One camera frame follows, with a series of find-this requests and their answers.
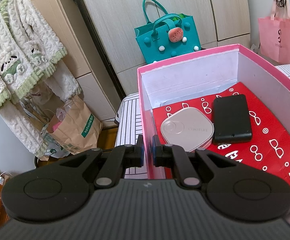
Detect cream fluffy pajama jacket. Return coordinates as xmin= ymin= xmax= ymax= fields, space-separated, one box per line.
xmin=0 ymin=0 xmax=68 ymax=116

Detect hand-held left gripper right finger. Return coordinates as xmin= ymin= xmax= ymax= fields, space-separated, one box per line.
xmin=152 ymin=134 xmax=239 ymax=190

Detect brown paper bag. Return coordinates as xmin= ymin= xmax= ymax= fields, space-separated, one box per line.
xmin=46 ymin=95 xmax=103 ymax=156

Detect teal felt handbag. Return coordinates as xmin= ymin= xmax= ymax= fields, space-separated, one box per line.
xmin=134 ymin=0 xmax=201 ymax=65

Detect beige wardrobe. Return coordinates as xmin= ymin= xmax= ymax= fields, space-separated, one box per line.
xmin=27 ymin=0 xmax=259 ymax=130

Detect pink cardboard box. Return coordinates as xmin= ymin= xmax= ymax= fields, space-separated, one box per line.
xmin=137 ymin=44 xmax=290 ymax=238

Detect red patterned paper bag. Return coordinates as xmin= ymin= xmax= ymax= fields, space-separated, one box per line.
xmin=152 ymin=81 xmax=290 ymax=201

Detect pink tote bag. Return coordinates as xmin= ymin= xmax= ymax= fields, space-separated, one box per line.
xmin=258 ymin=0 xmax=290 ymax=64

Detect beige rounded square case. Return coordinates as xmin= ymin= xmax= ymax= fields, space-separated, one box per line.
xmin=160 ymin=107 xmax=214 ymax=153

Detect cream fluffy pajama trousers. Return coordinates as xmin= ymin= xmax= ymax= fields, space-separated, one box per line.
xmin=0 ymin=61 xmax=83 ymax=156

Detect black rectangular plastic box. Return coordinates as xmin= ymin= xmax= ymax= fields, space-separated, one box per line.
xmin=211 ymin=94 xmax=253 ymax=145

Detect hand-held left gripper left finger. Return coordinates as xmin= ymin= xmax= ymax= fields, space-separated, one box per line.
xmin=57 ymin=134 xmax=145 ymax=189

